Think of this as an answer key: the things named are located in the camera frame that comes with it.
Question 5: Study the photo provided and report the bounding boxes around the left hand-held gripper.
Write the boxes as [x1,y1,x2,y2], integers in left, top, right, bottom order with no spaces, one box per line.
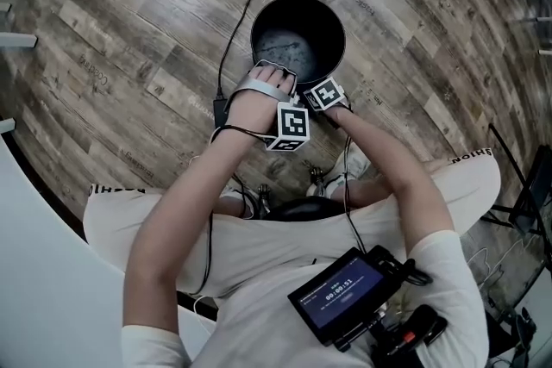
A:
[227,59,311,153]

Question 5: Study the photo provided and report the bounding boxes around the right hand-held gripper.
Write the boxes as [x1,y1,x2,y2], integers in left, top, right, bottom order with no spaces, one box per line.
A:
[302,76,354,130]

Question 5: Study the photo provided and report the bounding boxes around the black round trash bin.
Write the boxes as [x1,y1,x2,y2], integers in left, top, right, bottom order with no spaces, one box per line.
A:
[249,0,347,84]

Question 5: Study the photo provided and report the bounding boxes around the person's right forearm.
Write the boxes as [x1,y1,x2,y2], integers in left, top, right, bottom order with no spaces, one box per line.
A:
[334,109,459,249]

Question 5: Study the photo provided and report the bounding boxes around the person's left forearm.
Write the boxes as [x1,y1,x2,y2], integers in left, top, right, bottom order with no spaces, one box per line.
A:
[122,92,279,331]

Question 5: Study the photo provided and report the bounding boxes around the person's left hand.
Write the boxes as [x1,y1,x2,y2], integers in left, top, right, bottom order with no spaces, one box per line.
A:
[252,65,298,97]

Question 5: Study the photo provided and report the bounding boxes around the person's white right shoe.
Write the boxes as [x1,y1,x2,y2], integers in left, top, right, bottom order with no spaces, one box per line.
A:
[323,140,373,200]

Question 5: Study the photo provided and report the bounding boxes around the person's white shoe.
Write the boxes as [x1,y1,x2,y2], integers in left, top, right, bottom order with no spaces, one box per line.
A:
[323,140,373,200]
[218,184,260,217]

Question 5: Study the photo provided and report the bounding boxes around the black power adapter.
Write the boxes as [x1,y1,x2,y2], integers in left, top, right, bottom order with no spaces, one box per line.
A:
[212,96,230,128]

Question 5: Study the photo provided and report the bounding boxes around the black stool seat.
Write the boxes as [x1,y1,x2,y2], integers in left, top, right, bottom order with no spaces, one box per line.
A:
[261,197,347,223]

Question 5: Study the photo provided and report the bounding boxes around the person's white left shoe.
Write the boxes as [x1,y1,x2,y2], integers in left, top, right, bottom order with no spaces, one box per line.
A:
[218,184,260,217]

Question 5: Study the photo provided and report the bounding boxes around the person's cream trousers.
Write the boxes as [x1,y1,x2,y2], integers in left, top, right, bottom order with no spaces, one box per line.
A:
[81,150,502,299]

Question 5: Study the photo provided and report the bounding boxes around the black chest monitor screen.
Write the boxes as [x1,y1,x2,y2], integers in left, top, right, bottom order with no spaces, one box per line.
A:
[286,246,405,347]

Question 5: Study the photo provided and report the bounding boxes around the person's white t-shirt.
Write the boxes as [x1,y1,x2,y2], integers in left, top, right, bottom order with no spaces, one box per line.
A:
[120,228,491,368]

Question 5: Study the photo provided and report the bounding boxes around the black metal stand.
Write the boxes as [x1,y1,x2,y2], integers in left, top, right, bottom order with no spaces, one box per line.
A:
[479,122,552,265]

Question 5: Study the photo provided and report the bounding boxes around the white curved table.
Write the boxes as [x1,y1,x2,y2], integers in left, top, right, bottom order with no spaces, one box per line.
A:
[0,128,217,368]

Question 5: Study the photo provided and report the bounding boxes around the white furniture leg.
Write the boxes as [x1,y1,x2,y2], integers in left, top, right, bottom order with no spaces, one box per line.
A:
[0,31,39,49]

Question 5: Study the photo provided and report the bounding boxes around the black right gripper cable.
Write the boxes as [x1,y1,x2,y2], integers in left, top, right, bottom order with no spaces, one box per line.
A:
[341,109,367,255]

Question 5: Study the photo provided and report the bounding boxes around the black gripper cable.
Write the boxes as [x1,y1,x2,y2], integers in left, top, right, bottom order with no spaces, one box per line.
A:
[341,109,367,255]
[189,123,277,297]

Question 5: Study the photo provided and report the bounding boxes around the long black floor cable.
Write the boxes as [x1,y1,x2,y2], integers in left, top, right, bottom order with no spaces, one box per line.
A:
[216,0,305,99]

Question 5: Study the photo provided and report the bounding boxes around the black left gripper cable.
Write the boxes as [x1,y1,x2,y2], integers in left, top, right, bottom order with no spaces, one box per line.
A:
[189,123,277,297]

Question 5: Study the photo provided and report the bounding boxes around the black chest rig mount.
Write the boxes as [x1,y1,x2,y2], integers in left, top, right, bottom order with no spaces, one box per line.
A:
[365,244,450,359]

